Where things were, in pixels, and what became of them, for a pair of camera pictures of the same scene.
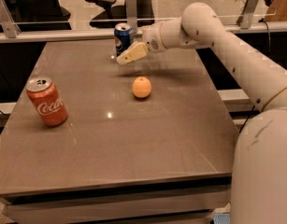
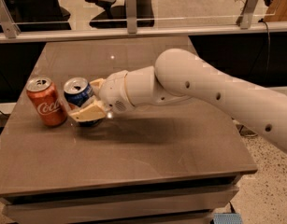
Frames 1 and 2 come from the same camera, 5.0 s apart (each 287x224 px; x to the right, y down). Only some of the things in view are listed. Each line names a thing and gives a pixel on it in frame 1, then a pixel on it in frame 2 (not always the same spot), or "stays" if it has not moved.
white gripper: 151,37 to 114,91
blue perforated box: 222,218 stays
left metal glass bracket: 5,17 stays
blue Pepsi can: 122,36 to 77,90
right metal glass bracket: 244,21 stays
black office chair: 116,14 stays
